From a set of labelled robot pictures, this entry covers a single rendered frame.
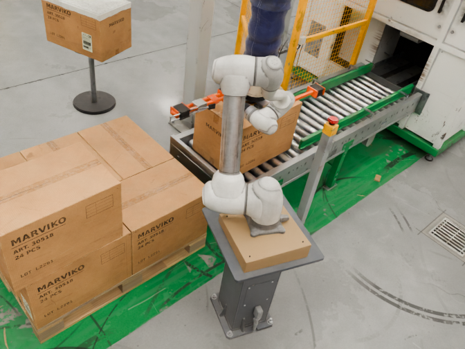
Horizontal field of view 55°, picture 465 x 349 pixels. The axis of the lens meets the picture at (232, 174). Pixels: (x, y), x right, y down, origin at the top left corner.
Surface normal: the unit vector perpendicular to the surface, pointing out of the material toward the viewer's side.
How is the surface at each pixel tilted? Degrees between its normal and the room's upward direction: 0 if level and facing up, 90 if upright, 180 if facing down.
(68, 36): 90
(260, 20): 102
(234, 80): 73
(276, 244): 5
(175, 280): 0
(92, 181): 0
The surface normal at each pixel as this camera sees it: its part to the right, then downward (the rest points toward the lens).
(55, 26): -0.46, 0.54
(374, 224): 0.13, -0.75
